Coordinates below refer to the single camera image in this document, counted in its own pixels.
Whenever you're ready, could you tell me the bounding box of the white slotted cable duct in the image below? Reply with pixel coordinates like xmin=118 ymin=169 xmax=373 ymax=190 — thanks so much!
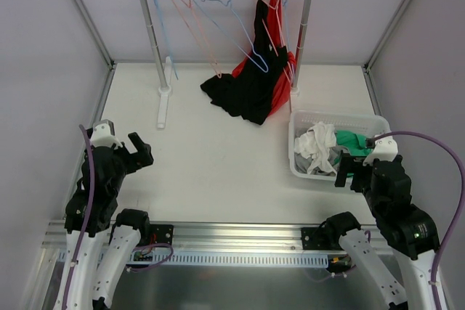
xmin=126 ymin=248 xmax=329 ymax=269

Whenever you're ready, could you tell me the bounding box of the black tank top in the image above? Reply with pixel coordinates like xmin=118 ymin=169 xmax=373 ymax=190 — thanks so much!
xmin=200 ymin=1 xmax=287 ymax=125

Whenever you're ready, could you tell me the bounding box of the red tank top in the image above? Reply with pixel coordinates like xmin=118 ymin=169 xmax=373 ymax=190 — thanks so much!
xmin=225 ymin=0 xmax=296 ymax=125

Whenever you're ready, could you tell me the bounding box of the white plastic basket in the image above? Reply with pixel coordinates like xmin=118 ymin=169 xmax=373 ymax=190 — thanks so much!
xmin=288 ymin=110 xmax=390 ymax=181

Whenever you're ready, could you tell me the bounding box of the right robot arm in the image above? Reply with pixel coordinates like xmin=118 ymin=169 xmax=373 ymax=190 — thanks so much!
xmin=323 ymin=153 xmax=447 ymax=309

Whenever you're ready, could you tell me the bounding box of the green tank top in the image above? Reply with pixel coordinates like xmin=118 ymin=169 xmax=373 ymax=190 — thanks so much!
xmin=331 ymin=130 xmax=372 ymax=179

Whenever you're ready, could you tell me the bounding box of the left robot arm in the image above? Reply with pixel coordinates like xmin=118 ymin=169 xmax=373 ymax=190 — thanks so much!
xmin=54 ymin=128 xmax=153 ymax=309

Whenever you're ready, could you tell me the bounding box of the aluminium frame post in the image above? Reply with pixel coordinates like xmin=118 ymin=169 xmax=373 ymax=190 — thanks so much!
xmin=71 ymin=0 xmax=114 ymax=70

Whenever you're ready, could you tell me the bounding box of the white tank top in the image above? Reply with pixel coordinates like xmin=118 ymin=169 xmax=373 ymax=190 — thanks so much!
xmin=294 ymin=122 xmax=336 ymax=166

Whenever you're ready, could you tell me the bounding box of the light blue wire hanger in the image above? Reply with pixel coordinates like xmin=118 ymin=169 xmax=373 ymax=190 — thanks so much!
xmin=153 ymin=0 xmax=179 ymax=80

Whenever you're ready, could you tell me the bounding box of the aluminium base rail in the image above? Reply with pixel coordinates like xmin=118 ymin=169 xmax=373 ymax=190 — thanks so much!
xmin=41 ymin=221 xmax=392 ymax=255

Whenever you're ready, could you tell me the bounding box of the grey tank top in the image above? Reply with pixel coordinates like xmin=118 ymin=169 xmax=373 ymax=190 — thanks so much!
xmin=294 ymin=146 xmax=349 ymax=176

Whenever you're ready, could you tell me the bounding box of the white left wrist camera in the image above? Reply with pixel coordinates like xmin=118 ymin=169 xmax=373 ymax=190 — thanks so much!
xmin=90 ymin=119 xmax=122 ymax=148

